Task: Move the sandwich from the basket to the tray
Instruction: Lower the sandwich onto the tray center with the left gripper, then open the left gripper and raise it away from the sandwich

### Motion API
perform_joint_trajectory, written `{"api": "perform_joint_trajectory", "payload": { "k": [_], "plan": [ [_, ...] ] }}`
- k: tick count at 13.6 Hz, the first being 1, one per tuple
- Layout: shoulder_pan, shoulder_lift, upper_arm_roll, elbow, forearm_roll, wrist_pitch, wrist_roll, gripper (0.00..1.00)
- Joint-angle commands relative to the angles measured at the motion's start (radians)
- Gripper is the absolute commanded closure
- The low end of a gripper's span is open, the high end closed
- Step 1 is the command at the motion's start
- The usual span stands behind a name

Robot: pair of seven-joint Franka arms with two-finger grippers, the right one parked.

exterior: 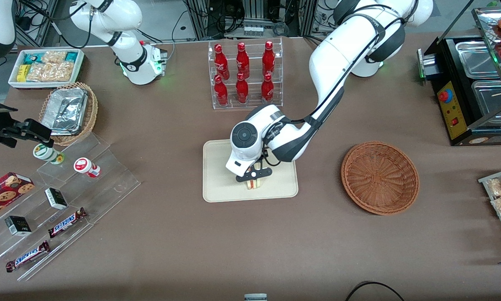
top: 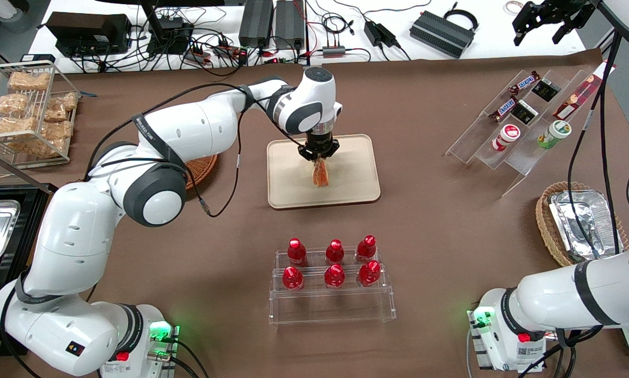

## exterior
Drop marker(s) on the clear acrylic bottle rack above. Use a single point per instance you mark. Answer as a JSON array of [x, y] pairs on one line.
[[254, 104]]

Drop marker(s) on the red label yogurt bottle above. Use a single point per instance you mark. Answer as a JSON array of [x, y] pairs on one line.
[[85, 166]]

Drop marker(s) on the teal snack pack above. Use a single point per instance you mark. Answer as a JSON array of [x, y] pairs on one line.
[[32, 58], [71, 57]]

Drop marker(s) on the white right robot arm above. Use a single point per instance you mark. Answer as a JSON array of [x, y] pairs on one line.
[[129, 62]]

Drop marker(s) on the white rectangular snack bin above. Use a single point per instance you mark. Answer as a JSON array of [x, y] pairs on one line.
[[45, 85]]

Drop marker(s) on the Snickers chocolate bar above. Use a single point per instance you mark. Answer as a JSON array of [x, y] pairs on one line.
[[66, 223], [26, 256]]

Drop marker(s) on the small black box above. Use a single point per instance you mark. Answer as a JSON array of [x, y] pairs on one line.
[[56, 199], [18, 225]]

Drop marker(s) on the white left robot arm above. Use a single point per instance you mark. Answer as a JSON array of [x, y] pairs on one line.
[[342, 58]]

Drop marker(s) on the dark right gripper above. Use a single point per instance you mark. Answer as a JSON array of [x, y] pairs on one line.
[[8, 133]]

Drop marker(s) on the red cola bottle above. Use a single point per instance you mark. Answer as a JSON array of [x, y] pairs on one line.
[[267, 90], [242, 60], [242, 90], [221, 92], [268, 58], [221, 60]]

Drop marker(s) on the black food warmer machine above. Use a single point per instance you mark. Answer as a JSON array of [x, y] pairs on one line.
[[453, 113]]

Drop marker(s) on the triangle sandwich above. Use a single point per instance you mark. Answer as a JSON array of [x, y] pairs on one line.
[[254, 184]]

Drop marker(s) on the green label yogurt bottle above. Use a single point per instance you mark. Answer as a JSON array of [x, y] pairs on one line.
[[46, 153]]

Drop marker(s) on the small rice cracker bag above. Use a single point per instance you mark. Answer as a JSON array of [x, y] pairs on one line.
[[54, 57]]

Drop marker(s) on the aluminium frame rack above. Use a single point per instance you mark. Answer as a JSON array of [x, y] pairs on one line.
[[254, 12]]

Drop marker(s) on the light wicker basket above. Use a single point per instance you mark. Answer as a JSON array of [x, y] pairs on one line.
[[90, 117]]

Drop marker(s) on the red cookie box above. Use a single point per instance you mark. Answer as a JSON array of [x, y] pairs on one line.
[[3, 194]]

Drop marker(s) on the steel warmer pan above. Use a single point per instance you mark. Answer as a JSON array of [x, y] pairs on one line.
[[486, 102], [474, 58]]

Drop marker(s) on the small grey device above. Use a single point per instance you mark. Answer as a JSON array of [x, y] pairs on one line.
[[255, 297]]

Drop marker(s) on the silver foil container stack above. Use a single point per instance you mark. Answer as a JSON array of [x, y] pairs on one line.
[[64, 110]]

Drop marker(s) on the large rice cracker bag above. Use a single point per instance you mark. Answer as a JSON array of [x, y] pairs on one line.
[[52, 72]]

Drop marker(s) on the beige plastic tray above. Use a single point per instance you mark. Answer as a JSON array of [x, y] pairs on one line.
[[219, 186]]

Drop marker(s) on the yellow snack pack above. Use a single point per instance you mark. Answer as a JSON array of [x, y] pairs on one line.
[[22, 73]]

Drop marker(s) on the clear acrylic stepped display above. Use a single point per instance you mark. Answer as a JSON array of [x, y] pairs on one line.
[[108, 184]]

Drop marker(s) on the brown round wicker basket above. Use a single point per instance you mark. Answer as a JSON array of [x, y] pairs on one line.
[[380, 177]]

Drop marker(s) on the white power strip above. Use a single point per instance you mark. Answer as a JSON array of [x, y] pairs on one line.
[[253, 30]]

